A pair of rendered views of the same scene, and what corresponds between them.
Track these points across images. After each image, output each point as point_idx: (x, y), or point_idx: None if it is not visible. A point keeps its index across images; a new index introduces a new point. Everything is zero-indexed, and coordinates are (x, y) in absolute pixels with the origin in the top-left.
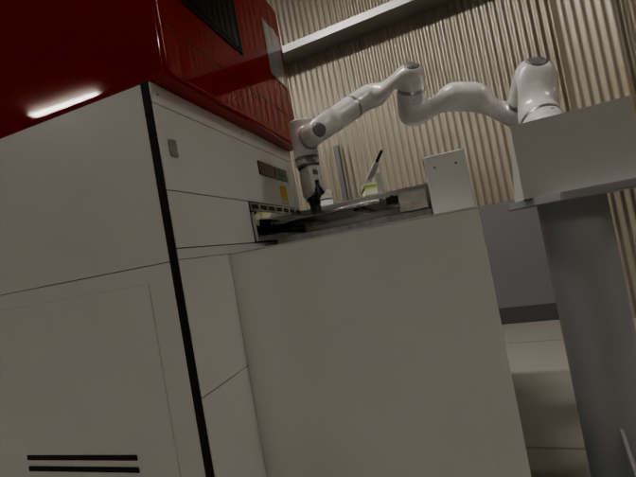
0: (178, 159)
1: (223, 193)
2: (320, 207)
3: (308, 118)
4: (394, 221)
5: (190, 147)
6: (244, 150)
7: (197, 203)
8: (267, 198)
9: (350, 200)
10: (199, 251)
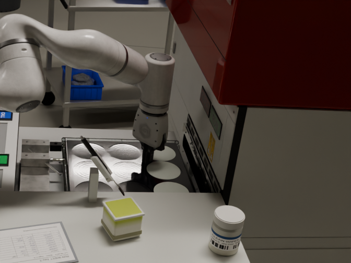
0: (174, 55)
1: (181, 92)
2: (143, 153)
3: (145, 55)
4: (46, 127)
5: (179, 49)
6: (198, 69)
7: (173, 86)
8: (198, 128)
9: (138, 192)
10: (168, 111)
